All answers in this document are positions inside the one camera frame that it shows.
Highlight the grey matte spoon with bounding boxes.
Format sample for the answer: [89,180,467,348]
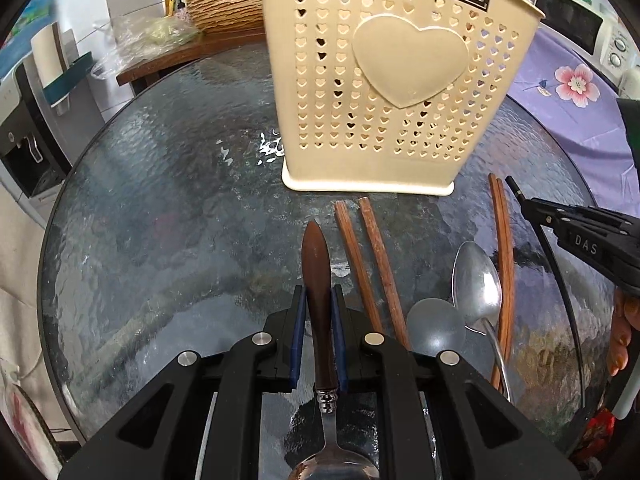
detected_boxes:
[407,298,465,356]

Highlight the wooden handled spoon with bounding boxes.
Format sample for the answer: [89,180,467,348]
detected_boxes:
[290,220,380,479]

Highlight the right hand orange nails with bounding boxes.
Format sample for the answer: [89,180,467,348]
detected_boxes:
[606,289,640,376]

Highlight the shiny steel spoon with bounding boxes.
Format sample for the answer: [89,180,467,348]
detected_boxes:
[451,240,512,402]

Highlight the purple floral cloth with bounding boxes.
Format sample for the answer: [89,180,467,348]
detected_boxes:
[508,29,639,217]

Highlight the white microwave oven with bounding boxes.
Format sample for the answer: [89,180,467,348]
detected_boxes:
[535,0,638,86]

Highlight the cream plastic utensil holder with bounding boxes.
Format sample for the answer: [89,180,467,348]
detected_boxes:
[262,0,542,196]

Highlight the beige cloth cover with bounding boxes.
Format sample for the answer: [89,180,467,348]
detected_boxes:
[1,190,78,479]

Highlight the water dispenser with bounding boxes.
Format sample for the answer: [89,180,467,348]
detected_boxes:
[1,60,72,198]

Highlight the woven basin sink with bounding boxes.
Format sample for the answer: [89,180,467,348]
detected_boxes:
[186,0,265,35]

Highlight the clear plastic bag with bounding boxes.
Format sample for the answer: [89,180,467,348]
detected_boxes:
[91,14,201,80]

